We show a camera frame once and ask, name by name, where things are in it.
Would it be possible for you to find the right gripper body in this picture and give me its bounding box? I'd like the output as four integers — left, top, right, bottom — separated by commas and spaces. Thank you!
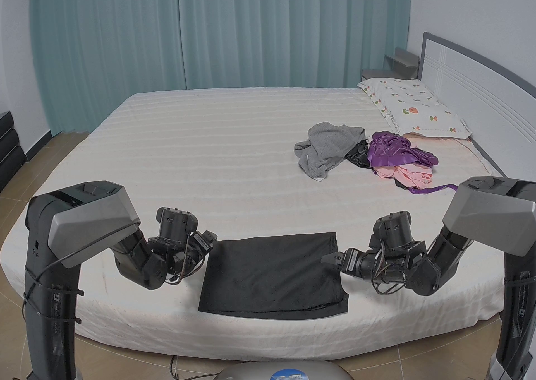
337, 248, 377, 278

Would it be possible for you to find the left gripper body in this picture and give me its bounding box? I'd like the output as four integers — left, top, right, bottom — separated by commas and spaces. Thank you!
184, 230, 218, 276

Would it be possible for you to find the black T-shirt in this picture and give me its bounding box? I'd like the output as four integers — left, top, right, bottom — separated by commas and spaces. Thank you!
198, 232, 349, 321

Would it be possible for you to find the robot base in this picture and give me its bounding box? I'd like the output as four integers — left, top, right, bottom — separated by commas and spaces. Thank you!
214, 361, 350, 380

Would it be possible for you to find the bed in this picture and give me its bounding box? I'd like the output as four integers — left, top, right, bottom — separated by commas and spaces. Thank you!
0, 32, 536, 364

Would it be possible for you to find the pink garment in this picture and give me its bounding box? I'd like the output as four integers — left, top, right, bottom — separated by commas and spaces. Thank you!
373, 164, 434, 188

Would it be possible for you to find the black shiny garment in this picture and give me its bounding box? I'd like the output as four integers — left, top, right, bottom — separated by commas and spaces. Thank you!
345, 140, 409, 191

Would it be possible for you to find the grey garment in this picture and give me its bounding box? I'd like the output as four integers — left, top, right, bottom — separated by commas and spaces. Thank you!
294, 122, 367, 181

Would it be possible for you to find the purple garment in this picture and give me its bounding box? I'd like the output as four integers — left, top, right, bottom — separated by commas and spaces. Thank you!
368, 131, 458, 196

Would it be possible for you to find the white printed pillow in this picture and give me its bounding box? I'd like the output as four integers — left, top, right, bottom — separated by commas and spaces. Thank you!
357, 78, 473, 138

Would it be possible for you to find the grey bedside table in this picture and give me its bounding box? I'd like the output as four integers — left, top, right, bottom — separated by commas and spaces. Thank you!
361, 47, 420, 81

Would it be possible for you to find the black chest of drawers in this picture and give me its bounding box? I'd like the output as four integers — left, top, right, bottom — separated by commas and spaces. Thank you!
0, 110, 25, 193

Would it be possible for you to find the blue-green curtain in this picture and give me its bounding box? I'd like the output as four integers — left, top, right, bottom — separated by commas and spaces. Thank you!
178, 0, 413, 89
28, 0, 187, 136

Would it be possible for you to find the black cable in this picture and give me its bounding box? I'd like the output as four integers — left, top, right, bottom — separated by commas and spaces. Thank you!
168, 355, 218, 380

